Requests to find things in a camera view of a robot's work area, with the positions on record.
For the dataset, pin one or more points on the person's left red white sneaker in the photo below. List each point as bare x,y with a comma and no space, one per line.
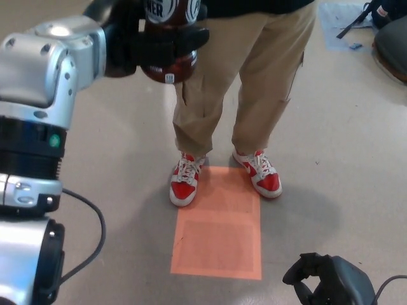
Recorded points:
268,184

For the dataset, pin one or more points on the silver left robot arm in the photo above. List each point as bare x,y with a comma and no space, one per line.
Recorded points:
41,79

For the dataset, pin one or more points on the grey round seat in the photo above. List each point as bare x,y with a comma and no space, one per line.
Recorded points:
394,49

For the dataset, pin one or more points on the black shirt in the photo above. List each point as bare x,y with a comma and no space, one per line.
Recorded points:
254,6

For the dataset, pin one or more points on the person's red white sneaker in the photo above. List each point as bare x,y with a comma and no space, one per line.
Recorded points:
268,184
182,190

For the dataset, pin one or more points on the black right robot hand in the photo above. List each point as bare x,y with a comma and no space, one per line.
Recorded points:
343,282

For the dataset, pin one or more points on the person's right red white sneaker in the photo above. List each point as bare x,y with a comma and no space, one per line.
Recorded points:
182,190

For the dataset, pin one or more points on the orange paper sheet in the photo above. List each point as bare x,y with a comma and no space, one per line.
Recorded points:
219,232

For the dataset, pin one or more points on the brown protein shake bottle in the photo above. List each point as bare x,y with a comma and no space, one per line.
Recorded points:
168,16

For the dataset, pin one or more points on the blue tape scrap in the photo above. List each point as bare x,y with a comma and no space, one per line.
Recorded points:
355,46

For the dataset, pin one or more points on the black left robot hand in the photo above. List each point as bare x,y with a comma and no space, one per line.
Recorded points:
127,41

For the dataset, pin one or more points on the dark blue backpack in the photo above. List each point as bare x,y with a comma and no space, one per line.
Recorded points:
384,12

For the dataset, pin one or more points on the blue paper sheet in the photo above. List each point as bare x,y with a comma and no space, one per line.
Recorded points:
334,28

